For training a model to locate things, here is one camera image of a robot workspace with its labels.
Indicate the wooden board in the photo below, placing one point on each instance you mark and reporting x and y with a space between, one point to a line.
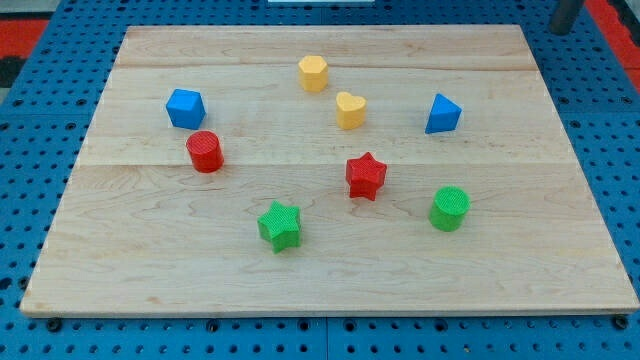
140 233

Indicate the yellow hexagon block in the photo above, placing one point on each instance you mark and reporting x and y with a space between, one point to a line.
313 73

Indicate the blue triangle block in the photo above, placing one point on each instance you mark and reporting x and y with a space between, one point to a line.
444 115

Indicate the yellow heart block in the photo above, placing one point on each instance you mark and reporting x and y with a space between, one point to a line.
350 110

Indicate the red cylinder block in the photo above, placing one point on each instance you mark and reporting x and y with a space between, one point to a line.
205 151

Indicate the blue cube block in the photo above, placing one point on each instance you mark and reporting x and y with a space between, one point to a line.
186 109

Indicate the red star block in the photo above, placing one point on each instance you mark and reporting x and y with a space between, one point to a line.
365 176

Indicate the green cylinder block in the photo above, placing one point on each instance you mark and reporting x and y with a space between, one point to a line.
449 208

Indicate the green star block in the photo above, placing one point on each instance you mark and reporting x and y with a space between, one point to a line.
280 226

